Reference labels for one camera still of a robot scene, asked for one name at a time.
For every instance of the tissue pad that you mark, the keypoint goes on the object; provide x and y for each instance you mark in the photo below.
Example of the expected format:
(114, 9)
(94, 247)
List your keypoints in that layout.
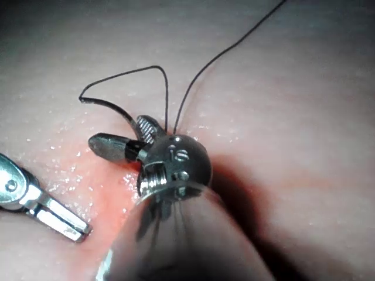
(293, 102)

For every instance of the curved steel needle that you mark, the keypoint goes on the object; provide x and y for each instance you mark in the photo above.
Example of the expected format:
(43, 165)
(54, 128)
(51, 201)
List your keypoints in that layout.
(112, 107)

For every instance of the left arm needle driver jaw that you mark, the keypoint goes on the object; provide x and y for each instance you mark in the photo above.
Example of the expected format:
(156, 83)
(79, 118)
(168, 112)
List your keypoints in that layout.
(66, 213)
(55, 226)

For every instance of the left arm needle driver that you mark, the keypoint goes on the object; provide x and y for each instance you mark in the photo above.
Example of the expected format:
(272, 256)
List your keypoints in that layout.
(14, 183)

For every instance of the right arm needle driver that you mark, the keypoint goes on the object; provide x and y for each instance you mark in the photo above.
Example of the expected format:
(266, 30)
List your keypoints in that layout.
(181, 158)

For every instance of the right arm needle driver jaw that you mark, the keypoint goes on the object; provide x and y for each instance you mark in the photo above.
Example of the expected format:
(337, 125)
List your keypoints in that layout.
(108, 147)
(148, 128)

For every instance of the dark right arm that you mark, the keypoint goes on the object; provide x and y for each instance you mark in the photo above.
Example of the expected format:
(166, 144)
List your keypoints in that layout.
(199, 246)

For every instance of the black thread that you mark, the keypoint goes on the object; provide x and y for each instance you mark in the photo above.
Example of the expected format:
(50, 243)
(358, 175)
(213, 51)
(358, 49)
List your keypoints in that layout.
(215, 57)

